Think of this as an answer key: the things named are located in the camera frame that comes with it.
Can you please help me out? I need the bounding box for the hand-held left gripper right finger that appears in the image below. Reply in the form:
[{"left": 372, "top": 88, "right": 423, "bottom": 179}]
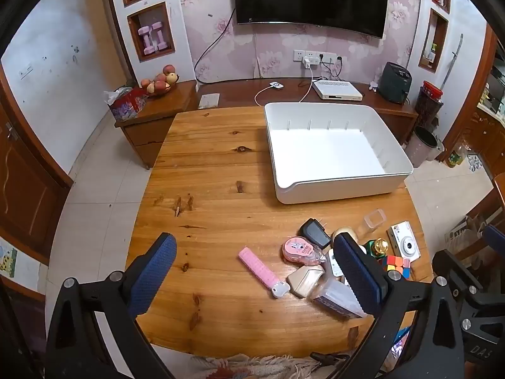
[{"left": 335, "top": 232, "right": 467, "bottom": 379}]

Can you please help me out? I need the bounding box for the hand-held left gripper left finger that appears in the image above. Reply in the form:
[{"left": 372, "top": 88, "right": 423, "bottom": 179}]
[{"left": 45, "top": 232, "right": 178, "bottom": 379}]

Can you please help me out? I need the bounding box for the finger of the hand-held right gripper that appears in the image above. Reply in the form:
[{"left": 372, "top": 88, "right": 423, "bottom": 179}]
[
  {"left": 483, "top": 224, "right": 505, "bottom": 253},
  {"left": 432, "top": 249, "right": 488, "bottom": 298}
]

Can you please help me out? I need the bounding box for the clear plastic bottle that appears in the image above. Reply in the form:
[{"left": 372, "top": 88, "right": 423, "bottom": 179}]
[{"left": 307, "top": 274, "right": 368, "bottom": 320}]

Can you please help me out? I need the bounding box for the colourful puzzle cube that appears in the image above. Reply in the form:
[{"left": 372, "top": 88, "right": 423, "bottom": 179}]
[{"left": 378, "top": 255, "right": 412, "bottom": 281}]

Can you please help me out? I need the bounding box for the white compact camera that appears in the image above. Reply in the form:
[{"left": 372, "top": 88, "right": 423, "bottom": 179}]
[{"left": 387, "top": 221, "right": 422, "bottom": 260}]

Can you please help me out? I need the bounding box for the beige small box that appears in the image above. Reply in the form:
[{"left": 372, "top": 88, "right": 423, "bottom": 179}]
[{"left": 286, "top": 264, "right": 326, "bottom": 298}]

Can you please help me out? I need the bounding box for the pink correction tape dispenser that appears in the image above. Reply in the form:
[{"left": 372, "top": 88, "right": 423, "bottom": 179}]
[{"left": 282, "top": 236, "right": 327, "bottom": 267}]

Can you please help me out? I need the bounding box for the pink hair comb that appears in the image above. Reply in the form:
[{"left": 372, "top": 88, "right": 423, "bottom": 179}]
[{"left": 238, "top": 247, "right": 290, "bottom": 300}]

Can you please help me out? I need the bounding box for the white plastic storage bin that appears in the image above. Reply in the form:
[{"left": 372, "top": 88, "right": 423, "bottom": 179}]
[{"left": 264, "top": 102, "right": 414, "bottom": 205}]

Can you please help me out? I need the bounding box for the wooden chair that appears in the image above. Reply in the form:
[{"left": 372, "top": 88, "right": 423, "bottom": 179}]
[{"left": 446, "top": 174, "right": 505, "bottom": 261}]

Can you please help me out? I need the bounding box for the white charger block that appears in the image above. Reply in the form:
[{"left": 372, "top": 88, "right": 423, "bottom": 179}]
[{"left": 327, "top": 248, "right": 350, "bottom": 285}]

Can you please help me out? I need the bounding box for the green bottle with gold cap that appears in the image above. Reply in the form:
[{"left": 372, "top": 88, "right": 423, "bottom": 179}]
[{"left": 364, "top": 238, "right": 389, "bottom": 261}]

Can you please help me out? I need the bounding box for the gold round compact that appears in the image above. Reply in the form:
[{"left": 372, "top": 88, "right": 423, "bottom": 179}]
[{"left": 331, "top": 226, "right": 359, "bottom": 245}]

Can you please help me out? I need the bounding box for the small clear plastic box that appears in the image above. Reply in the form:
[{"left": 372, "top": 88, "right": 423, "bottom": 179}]
[{"left": 363, "top": 208, "right": 386, "bottom": 233}]

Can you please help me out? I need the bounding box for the black power adapter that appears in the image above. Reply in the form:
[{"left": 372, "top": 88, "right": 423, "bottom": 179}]
[{"left": 299, "top": 218, "right": 332, "bottom": 249}]

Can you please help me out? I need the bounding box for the blue plastic item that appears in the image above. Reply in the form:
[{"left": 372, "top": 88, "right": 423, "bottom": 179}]
[{"left": 384, "top": 328, "right": 411, "bottom": 370}]

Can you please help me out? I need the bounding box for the yellow oil bottle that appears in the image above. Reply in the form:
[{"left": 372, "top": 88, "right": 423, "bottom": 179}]
[{"left": 446, "top": 144, "right": 466, "bottom": 168}]

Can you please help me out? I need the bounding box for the grey trash bin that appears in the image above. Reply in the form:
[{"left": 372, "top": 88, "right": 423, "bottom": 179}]
[{"left": 404, "top": 126, "right": 438, "bottom": 166}]

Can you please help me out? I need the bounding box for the fringed patterned rug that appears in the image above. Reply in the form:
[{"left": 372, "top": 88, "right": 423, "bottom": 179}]
[{"left": 189, "top": 353, "right": 344, "bottom": 379}]

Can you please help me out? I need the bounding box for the wooden side cabinet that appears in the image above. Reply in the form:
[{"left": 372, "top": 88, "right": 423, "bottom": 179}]
[{"left": 114, "top": 81, "right": 198, "bottom": 170}]

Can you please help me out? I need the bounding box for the dark canister with red lid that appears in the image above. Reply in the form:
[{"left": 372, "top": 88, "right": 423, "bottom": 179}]
[{"left": 414, "top": 81, "right": 444, "bottom": 121}]

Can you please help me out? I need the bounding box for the brown wooden door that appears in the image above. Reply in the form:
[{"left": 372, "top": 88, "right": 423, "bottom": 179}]
[{"left": 0, "top": 67, "right": 74, "bottom": 265}]

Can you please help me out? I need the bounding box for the red patterned tissue pack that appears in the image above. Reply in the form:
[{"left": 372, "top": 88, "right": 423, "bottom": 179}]
[{"left": 103, "top": 86, "right": 148, "bottom": 122}]

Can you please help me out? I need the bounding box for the grey booklet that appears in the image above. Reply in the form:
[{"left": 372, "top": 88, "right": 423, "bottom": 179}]
[{"left": 197, "top": 93, "right": 221, "bottom": 109}]

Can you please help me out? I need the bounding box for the long metal rod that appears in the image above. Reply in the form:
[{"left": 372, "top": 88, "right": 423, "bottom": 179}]
[{"left": 440, "top": 33, "right": 463, "bottom": 95}]

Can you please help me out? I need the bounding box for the black box appliance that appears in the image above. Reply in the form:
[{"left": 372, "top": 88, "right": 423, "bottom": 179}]
[{"left": 378, "top": 62, "right": 412, "bottom": 104}]

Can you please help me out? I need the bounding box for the pile of red apples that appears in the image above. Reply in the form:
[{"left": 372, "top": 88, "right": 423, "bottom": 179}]
[{"left": 141, "top": 64, "right": 178, "bottom": 93}]

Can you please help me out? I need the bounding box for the white set-top box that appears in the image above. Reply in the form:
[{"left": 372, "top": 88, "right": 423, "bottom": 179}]
[{"left": 312, "top": 80, "right": 364, "bottom": 101}]

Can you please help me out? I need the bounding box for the wooden television cabinet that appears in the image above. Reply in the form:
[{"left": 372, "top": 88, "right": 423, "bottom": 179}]
[{"left": 195, "top": 78, "right": 419, "bottom": 145}]

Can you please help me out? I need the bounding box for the pink dumbbell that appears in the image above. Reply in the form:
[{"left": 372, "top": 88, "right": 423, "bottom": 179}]
[
  {"left": 151, "top": 21, "right": 168, "bottom": 51},
  {"left": 138, "top": 26, "right": 155, "bottom": 54}
]

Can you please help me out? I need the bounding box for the tall wooden wall cabinet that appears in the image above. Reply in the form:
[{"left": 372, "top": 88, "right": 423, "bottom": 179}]
[{"left": 466, "top": 24, "right": 505, "bottom": 178}]

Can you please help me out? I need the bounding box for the white charging cable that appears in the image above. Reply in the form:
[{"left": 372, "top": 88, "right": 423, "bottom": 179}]
[{"left": 254, "top": 66, "right": 316, "bottom": 106}]

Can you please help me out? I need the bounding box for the black television cable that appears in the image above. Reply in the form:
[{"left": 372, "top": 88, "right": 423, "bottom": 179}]
[{"left": 193, "top": 8, "right": 237, "bottom": 83}]

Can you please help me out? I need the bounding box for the white wall outlet strip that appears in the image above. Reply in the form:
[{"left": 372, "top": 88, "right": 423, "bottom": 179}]
[{"left": 293, "top": 49, "right": 347, "bottom": 66}]

